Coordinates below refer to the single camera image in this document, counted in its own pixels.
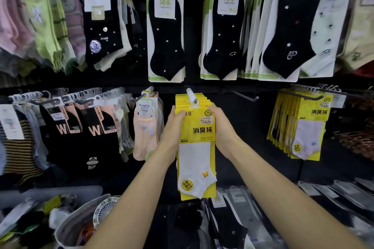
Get person's right hand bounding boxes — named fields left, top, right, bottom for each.
left=208, top=103, right=243, bottom=160

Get person's left hand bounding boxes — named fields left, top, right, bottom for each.
left=159, top=105, right=187, bottom=162

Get yellow packet white sock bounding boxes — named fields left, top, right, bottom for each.
left=175, top=107, right=217, bottom=201

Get bunch yellow sock packets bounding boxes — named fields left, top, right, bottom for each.
left=266, top=91, right=333, bottom=161
left=175, top=93, right=213, bottom=111

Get person's left forearm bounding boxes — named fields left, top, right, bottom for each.
left=85, top=152, right=176, bottom=249

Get person's right forearm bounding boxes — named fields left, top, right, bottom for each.
left=228, top=144, right=366, bottom=249

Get row black socks peach cuffs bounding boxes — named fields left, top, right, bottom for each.
left=9, top=88, right=135, bottom=168

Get row of clear bagged socks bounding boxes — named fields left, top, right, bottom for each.
left=204, top=177, right=374, bottom=249

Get row black socks white cards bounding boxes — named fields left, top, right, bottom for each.
left=199, top=0, right=323, bottom=83

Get black dotted tall socks bunch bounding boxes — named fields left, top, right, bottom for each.
left=83, top=0, right=134, bottom=72

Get bunch of striped socks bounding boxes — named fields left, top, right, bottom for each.
left=0, top=97, right=49, bottom=184

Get row of pastel hanging socks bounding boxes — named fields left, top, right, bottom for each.
left=0, top=0, right=88, bottom=74

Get bunch of pastel sock packs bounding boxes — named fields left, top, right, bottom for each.
left=133, top=87, right=164, bottom=161

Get white tipped peg hook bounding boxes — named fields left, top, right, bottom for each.
left=186, top=88, right=199, bottom=109

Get black dotted sock white card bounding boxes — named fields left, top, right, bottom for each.
left=146, top=0, right=186, bottom=84

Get white handheld fan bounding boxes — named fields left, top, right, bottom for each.
left=93, top=195, right=121, bottom=229

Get clear price tag holder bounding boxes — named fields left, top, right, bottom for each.
left=332, top=93, right=348, bottom=109

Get white plastic bin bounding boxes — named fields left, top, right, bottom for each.
left=0, top=185, right=103, bottom=249

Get heap of copper hangers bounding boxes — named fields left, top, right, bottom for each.
left=336, top=94, right=374, bottom=160

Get black white zigzag tote bag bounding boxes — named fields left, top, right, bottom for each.
left=54, top=193, right=117, bottom=249

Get cream dotted sock pack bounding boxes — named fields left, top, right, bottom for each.
left=299, top=0, right=356, bottom=79

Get beige sock pack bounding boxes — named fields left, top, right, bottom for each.
left=336, top=0, right=374, bottom=73

